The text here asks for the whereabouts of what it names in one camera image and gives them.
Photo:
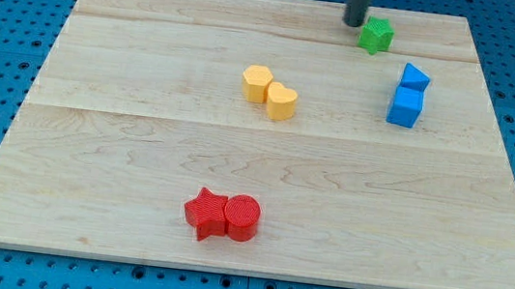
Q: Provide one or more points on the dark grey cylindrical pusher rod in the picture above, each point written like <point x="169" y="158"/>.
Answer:
<point x="355" y="11"/>

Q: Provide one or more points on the green star block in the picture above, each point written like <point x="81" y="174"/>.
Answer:
<point x="376" y="35"/>

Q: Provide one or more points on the blue triangle block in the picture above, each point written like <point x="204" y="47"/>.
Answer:
<point x="413" y="78"/>

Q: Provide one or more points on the blue cube block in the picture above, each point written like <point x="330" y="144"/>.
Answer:
<point x="405" y="107"/>

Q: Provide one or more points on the yellow heart block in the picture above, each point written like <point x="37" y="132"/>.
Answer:
<point x="281" y="102"/>

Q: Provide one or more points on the yellow hexagon block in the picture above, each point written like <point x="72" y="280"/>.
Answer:
<point x="256" y="80"/>

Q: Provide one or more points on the light wooden board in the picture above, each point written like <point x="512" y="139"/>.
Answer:
<point x="139" y="104"/>

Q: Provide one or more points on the red cylinder block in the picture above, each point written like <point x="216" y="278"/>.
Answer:
<point x="242" y="214"/>

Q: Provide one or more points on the red star block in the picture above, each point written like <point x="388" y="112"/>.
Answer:
<point x="205" y="213"/>

